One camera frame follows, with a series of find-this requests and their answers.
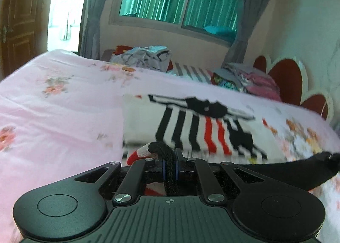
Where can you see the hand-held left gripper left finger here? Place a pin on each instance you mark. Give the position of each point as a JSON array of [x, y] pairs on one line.
[[162, 169]]

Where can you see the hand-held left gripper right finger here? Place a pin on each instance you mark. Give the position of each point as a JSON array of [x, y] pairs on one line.
[[178, 170]]

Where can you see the striped knit sweater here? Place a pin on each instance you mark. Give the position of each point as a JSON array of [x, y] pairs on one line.
[[143, 120]]

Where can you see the pile of grey clothes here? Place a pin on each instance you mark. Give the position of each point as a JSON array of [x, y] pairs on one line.
[[143, 57]]

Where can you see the grey striped cloth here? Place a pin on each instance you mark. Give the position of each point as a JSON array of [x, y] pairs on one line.
[[191, 73]]

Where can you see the colourful patterned cloth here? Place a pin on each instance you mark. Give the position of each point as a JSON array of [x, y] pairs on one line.
[[225, 83]]

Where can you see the grey folded cloth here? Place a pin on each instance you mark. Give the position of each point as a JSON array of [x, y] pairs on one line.
[[236, 70]]

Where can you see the pink folded blankets stack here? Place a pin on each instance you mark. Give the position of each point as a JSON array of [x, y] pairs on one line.
[[263, 86]]

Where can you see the pink floral bed sheet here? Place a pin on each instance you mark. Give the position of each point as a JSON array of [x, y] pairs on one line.
[[53, 115]]

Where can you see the red scalloped headboard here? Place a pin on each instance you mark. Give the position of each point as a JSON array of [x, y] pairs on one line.
[[287, 78]]

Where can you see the teal cushion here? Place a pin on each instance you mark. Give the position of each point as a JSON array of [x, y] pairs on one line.
[[219, 32]]

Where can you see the grey curtain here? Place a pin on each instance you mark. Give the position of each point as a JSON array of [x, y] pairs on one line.
[[90, 33], [249, 6]]

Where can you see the sliding window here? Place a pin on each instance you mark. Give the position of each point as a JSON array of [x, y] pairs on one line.
[[187, 1]]

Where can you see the white sheer curtain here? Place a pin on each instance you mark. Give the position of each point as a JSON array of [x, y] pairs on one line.
[[67, 25]]

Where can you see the brown wooden door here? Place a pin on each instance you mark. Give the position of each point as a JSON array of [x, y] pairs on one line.
[[24, 20]]

